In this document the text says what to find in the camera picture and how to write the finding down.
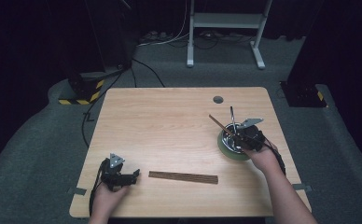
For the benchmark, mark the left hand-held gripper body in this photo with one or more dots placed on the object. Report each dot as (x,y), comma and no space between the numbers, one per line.
(112,174)

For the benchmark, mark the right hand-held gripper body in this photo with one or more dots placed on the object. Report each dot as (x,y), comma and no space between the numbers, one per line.
(252,137)

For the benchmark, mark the single brown wooden chopstick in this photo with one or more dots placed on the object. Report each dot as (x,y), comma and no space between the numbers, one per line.
(221,125)

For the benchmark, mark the row of dark chopsticks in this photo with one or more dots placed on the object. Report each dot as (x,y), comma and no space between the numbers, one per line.
(183,177)

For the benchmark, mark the person's right hand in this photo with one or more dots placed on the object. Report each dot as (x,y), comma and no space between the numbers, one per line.
(264,158)

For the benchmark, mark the person's left hand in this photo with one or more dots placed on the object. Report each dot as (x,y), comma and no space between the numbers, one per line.
(106,200)

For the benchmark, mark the green plate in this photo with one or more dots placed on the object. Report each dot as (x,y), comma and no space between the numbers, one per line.
(229,155)

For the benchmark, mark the steel spoon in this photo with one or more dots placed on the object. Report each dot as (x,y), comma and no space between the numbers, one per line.
(232,118)

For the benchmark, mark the grey tape piece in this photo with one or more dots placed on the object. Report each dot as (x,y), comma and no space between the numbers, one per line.
(77,191)
(303,187)

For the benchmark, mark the black stand base yellow mark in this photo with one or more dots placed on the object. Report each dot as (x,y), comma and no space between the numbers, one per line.
(303,95)

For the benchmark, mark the black yellow striped stand base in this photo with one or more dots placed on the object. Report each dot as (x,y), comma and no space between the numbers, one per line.
(86,93)

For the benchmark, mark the white metal stand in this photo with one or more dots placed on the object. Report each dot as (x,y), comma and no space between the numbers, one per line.
(227,20)

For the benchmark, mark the power strip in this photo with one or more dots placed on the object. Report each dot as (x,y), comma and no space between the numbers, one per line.
(155,35)

